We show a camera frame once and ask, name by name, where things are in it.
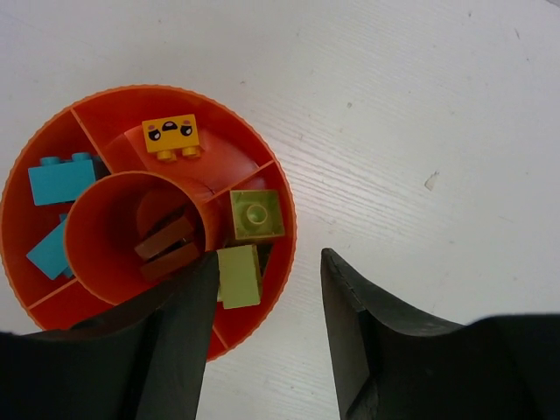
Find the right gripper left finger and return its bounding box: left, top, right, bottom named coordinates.
left=1, top=252, right=219, bottom=419

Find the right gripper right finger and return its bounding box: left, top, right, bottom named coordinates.
left=320, top=248, right=559, bottom=419

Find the brown lego plate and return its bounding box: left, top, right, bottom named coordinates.
left=140, top=242, right=201, bottom=282
left=134, top=216, right=195, bottom=261

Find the light green sloped lego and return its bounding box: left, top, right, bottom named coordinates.
left=217, top=244, right=263, bottom=310

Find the teal lego brick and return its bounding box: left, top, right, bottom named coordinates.
left=28, top=152, right=103, bottom=206
left=26, top=213, right=74, bottom=280

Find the light green small lego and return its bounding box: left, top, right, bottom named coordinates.
left=229, top=189, right=285, bottom=242

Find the yellow lego brick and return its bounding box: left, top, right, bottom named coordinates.
left=142, top=114, right=202, bottom=162

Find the orange round divided container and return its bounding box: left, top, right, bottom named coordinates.
left=1, top=85, right=297, bottom=360

